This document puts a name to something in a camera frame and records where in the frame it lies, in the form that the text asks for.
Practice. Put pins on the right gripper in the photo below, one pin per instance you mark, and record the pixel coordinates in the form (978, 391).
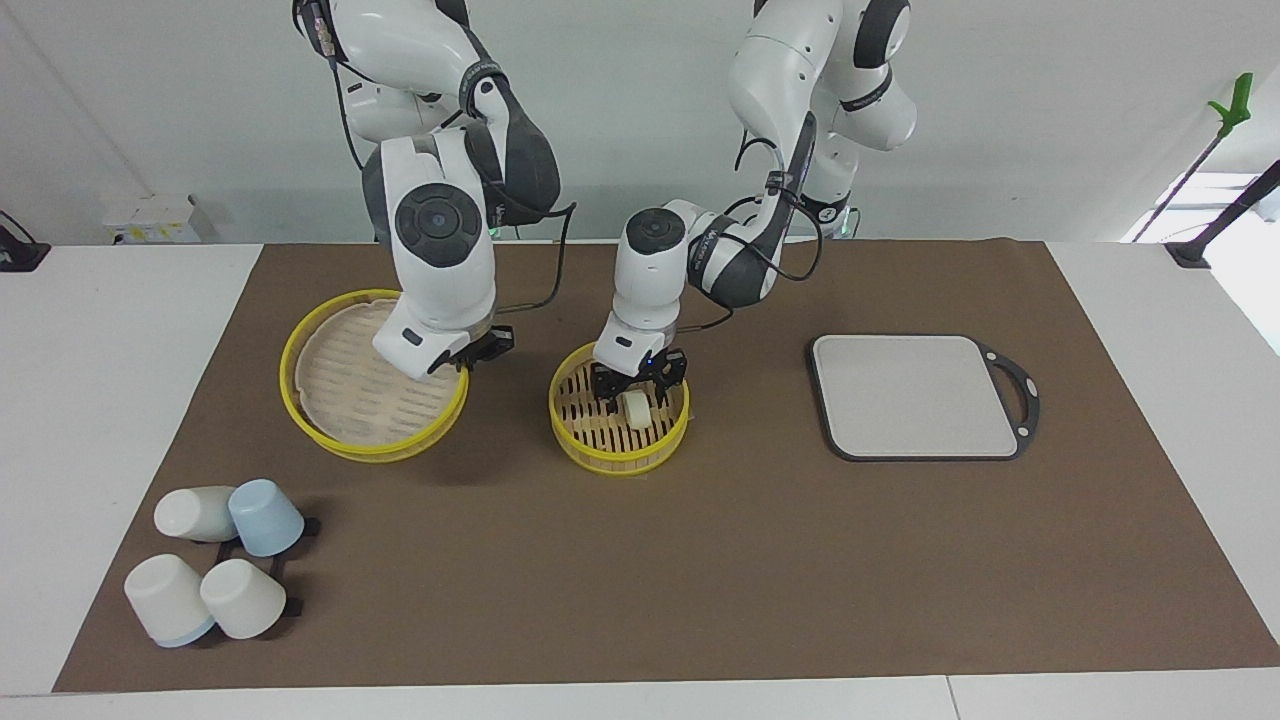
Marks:
(420, 345)

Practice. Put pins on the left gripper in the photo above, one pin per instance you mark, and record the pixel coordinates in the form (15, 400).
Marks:
(628, 345)

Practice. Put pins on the white steamed bun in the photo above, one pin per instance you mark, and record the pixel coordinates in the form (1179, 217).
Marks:
(637, 410)

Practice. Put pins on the yellow woven steamer lid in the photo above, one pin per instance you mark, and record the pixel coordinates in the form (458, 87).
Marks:
(340, 400)

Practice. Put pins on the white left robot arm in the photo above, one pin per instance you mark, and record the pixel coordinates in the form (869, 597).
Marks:
(650, 280)

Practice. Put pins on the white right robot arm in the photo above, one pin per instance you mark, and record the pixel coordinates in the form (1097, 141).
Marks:
(440, 160)

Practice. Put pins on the yellow bamboo steamer base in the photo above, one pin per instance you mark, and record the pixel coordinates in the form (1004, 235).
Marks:
(600, 440)

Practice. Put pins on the brown table mat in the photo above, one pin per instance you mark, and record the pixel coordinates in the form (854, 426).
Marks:
(700, 580)

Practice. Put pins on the light blue plastic cup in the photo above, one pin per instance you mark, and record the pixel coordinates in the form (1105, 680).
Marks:
(266, 517)

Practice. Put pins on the grey cutting board dark rim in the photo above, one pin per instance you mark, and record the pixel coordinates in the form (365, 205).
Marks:
(910, 395)

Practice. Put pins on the black cup rack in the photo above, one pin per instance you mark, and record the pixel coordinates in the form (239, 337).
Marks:
(280, 568)

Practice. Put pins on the white plastic cup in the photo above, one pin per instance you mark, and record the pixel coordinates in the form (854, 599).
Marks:
(165, 598)
(192, 513)
(243, 600)

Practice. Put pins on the white cardboard box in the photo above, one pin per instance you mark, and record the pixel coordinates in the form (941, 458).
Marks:
(150, 215)

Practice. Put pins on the black stand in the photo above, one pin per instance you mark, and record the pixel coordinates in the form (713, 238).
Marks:
(1190, 255)

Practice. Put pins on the thin pole with green clip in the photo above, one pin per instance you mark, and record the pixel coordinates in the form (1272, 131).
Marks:
(1235, 105)

